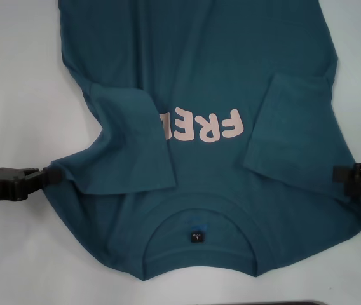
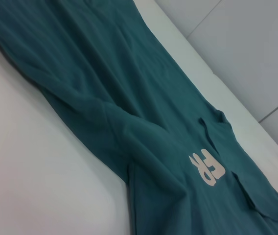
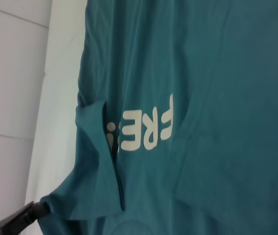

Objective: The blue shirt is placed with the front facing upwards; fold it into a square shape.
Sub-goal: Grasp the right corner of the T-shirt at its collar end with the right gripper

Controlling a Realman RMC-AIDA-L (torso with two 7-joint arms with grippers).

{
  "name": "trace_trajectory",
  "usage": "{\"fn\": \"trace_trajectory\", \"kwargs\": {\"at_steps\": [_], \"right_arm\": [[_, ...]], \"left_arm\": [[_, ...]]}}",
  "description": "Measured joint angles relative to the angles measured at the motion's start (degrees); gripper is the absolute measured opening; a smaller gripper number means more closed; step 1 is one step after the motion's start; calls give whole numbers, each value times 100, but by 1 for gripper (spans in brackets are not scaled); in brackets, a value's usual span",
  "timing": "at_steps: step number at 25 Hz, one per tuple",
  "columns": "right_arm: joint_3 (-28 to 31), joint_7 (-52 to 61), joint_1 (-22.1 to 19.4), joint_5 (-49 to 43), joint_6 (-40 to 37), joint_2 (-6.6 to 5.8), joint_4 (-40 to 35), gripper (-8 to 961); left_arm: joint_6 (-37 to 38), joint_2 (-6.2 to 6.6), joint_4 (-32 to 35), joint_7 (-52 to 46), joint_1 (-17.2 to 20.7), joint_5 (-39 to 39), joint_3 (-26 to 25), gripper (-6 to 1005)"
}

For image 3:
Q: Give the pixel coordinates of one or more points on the teal t-shirt with FREE print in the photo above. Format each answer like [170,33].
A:
[190,98]

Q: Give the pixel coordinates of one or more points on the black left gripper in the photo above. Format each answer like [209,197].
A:
[11,220]

